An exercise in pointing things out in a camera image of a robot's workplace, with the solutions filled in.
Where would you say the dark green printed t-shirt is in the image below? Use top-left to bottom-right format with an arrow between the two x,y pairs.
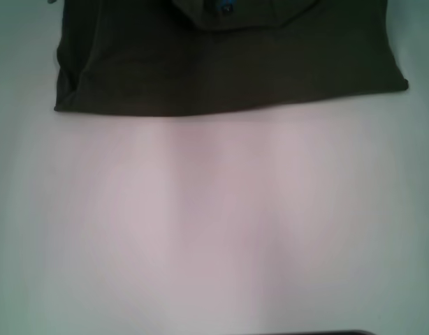
53,0 -> 409,116

